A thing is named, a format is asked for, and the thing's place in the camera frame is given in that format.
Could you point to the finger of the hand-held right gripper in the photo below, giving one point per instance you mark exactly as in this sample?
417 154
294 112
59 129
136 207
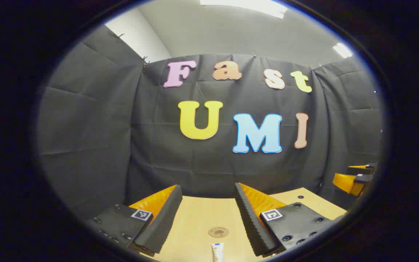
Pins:
362 170
347 183

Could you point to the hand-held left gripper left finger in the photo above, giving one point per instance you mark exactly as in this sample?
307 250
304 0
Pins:
162 222

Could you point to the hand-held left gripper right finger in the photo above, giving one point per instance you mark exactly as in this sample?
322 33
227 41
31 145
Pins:
251 222

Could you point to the round cork coaster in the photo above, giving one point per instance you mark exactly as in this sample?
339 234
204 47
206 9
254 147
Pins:
218 232

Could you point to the white toothpaste tube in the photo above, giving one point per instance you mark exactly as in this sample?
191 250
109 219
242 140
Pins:
217 253

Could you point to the light wooden desktop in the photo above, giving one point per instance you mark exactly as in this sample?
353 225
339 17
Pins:
198 218

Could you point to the ceiling light panel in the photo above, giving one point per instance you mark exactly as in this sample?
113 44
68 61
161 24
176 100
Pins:
342 50

